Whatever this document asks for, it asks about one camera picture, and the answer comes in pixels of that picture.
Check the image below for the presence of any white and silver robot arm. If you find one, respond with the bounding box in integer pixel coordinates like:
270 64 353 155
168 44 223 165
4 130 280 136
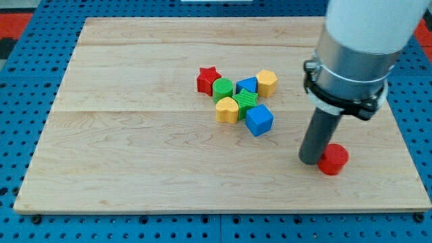
304 0 430 115

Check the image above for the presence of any black clamp ring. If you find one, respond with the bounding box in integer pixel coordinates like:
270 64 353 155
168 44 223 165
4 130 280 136
302 59 389 122

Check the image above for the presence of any green star block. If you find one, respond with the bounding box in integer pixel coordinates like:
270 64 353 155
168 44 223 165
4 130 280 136
232 88 258 120

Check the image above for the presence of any wooden board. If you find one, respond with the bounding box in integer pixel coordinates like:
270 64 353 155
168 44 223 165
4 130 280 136
13 17 431 215

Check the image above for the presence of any green cylinder block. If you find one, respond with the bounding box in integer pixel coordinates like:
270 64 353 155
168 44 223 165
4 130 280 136
213 78 234 103

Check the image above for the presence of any yellow hexagon block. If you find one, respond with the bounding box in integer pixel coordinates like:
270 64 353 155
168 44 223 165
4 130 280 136
256 70 278 97

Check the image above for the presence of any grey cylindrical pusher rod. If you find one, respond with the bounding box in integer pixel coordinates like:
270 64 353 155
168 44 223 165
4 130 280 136
298 108 342 165

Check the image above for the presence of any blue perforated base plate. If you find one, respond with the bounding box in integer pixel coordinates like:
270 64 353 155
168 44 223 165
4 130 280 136
1 0 431 242

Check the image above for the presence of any blue triangle block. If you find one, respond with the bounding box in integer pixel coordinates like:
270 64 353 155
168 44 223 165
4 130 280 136
236 76 257 94

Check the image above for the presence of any blue cube block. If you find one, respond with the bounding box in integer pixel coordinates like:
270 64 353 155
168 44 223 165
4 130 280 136
245 104 274 136

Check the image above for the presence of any red cylinder block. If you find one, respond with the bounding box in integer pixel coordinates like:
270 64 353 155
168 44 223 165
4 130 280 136
318 143 349 176

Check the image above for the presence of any yellow heart block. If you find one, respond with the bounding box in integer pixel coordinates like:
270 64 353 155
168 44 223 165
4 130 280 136
215 97 239 124

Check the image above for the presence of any red star block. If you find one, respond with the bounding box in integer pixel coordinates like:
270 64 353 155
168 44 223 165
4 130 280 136
196 66 221 97

